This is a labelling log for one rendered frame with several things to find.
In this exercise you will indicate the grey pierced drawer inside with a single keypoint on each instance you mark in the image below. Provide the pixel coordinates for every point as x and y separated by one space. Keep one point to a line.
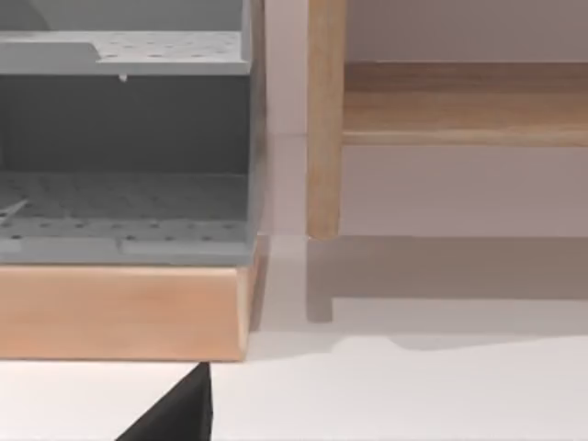
124 216

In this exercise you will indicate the wooden open shelf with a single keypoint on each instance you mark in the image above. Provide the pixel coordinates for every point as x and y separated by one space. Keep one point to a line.
459 105

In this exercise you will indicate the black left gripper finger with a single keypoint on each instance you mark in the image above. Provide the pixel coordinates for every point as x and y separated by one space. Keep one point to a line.
188 409

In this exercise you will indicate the pale wooden drawer front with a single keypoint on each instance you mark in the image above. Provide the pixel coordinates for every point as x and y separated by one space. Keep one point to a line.
119 312

